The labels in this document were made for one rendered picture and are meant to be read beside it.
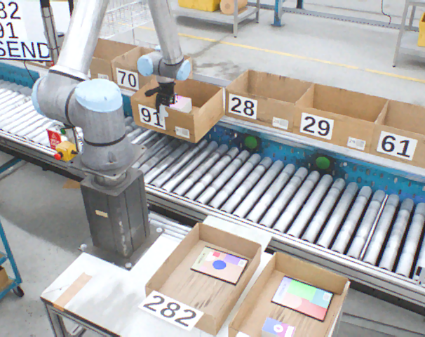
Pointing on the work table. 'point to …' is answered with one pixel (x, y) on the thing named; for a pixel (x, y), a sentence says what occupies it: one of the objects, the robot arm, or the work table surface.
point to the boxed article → (277, 329)
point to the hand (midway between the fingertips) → (161, 117)
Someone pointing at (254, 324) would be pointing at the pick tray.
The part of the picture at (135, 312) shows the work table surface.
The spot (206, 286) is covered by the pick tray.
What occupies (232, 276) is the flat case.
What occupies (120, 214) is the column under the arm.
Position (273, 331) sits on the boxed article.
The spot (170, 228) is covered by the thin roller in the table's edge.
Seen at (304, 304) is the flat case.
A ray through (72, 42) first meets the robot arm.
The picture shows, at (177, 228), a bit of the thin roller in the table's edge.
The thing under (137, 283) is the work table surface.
